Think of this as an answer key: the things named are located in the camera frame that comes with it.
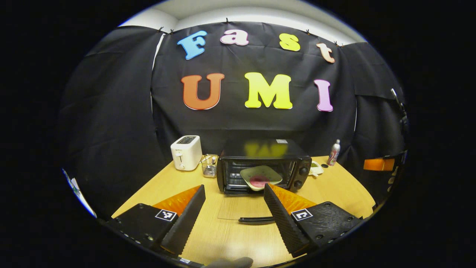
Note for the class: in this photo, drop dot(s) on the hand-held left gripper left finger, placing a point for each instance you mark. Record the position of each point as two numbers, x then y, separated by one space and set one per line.
186 223

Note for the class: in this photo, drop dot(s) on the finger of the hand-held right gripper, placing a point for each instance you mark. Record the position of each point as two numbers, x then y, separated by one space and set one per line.
379 164

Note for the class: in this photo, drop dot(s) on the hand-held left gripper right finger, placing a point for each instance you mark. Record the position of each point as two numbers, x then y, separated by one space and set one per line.
282 223

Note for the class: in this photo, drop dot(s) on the black electric oven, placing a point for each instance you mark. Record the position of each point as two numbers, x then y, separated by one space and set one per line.
230 149

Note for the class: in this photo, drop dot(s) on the black backdrop cloth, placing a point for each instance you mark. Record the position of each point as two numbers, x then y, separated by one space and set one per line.
238 123

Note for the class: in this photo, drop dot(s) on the pink ham slice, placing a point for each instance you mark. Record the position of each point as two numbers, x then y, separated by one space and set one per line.
259 181

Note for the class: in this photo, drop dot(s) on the white toaster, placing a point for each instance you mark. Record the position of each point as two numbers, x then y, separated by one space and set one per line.
186 154

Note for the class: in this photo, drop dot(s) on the white divided bean tray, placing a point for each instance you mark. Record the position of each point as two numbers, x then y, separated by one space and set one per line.
316 169

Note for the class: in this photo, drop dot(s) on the cherry print white plate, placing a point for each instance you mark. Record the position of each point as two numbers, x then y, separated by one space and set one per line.
260 171

